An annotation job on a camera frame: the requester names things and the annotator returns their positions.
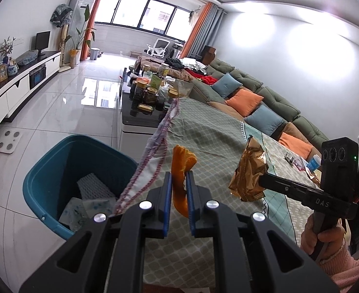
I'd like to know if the black glass coffee table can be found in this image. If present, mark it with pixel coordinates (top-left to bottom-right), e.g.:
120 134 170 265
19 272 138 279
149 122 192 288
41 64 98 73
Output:
118 67 171 142

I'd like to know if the black clothing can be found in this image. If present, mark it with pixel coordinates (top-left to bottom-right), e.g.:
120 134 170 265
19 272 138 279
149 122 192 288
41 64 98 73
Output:
165 57 183 69

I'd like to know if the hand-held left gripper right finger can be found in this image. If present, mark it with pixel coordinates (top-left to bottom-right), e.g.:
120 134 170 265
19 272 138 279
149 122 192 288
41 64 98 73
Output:
185 171 340 293

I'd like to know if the orange peel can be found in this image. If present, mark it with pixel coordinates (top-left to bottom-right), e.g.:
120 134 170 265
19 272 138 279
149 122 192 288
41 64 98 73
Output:
171 145 197 219

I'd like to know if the grey curtain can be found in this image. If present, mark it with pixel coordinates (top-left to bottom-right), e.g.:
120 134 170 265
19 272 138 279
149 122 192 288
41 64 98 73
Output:
188 4 227 60

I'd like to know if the white foam fruit net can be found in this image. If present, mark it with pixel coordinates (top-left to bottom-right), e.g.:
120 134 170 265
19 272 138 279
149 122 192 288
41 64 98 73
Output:
76 172 116 200

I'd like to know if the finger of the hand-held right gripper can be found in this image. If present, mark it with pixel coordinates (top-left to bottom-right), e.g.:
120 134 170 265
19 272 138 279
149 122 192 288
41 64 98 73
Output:
258 173 322 204

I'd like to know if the black framed window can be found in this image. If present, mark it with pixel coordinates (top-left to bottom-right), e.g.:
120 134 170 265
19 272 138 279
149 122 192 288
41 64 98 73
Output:
94 0 204 39

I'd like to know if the black monitor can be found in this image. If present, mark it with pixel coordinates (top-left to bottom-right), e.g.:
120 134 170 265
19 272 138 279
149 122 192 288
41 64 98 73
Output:
34 31 51 56

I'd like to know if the blue cushion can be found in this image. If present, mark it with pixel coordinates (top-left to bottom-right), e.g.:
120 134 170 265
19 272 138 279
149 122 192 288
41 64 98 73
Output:
211 73 242 99
244 105 287 136

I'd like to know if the orange curtain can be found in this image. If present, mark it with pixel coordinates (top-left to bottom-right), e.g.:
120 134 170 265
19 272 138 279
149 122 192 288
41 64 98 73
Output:
81 0 111 62
179 1 213 60

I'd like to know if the grey blue cloth bag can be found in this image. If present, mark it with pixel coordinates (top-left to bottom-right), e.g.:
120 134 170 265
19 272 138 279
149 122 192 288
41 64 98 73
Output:
15 50 40 66

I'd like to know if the person's right forearm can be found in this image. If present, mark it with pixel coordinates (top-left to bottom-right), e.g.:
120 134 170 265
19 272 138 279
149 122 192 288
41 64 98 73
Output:
318 244 359 293

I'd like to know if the patterned draped cloth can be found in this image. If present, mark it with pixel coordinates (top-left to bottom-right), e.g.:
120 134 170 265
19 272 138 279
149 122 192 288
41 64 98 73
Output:
50 4 74 27

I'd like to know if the red cloth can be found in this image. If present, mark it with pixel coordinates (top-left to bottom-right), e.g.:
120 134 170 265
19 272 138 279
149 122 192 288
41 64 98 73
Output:
185 69 219 85

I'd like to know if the clear plastic snack bag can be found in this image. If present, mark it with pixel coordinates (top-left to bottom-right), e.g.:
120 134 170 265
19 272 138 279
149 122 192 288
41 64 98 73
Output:
173 79 195 98

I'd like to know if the person's right hand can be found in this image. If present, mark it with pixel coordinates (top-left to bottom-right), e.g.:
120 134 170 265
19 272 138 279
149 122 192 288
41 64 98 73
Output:
300 214 347 261

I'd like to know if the pile of light clothes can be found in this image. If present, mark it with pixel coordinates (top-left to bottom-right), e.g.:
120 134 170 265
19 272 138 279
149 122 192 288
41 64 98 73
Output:
179 59 209 75

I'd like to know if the blue white porcelain jar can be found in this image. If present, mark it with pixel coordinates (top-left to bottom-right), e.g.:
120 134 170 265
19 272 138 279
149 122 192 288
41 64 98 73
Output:
6 58 19 77

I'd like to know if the white office chair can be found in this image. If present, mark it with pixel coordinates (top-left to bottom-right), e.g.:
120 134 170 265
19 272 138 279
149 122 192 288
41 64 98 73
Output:
145 38 170 58

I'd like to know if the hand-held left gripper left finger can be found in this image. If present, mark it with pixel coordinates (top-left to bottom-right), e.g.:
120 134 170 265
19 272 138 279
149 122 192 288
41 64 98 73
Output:
19 172 172 293

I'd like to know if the white TV cabinet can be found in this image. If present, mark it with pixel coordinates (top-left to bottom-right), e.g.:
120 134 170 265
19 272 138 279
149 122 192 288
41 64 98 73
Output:
0 50 62 151

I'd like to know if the orange cushion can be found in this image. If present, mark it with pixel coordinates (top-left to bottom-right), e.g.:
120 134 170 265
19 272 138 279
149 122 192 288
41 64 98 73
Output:
277 132 313 159
225 88 264 117

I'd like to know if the vase with green branches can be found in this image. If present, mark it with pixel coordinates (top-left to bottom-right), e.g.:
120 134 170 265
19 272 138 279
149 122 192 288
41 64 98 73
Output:
0 36 16 64

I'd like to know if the brown wooden cabinet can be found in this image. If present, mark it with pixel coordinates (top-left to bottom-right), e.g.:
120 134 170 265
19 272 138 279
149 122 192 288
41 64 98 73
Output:
201 46 216 64

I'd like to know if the white bathroom scale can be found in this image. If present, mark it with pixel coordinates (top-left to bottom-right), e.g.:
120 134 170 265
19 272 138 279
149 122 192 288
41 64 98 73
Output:
0 129 24 154

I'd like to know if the white floor air conditioner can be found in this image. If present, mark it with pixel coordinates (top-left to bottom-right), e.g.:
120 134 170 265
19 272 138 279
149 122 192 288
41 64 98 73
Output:
69 0 99 55

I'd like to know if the green sofa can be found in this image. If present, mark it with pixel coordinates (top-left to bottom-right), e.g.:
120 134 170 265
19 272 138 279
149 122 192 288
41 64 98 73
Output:
137 55 329 159

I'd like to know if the gold foil snack wrapper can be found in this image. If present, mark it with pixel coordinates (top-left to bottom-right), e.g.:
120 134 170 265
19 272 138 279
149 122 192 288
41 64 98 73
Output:
229 136 269 202

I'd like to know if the tall leafy potted plant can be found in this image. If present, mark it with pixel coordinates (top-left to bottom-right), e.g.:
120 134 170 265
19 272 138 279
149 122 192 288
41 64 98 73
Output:
64 4 97 68

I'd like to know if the teal plastic bin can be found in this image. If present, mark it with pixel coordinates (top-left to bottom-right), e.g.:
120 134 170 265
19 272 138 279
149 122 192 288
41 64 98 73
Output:
23 134 139 241

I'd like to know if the white tissue paper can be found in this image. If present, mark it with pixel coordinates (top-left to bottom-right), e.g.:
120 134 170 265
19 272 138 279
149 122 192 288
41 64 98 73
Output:
59 197 117 232

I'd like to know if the blue capped white bottle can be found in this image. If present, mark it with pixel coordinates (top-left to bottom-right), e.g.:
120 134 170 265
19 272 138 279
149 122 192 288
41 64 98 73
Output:
307 155 322 171

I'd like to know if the beige floor stand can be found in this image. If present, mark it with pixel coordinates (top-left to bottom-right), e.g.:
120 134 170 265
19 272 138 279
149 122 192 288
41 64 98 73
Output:
59 26 70 64

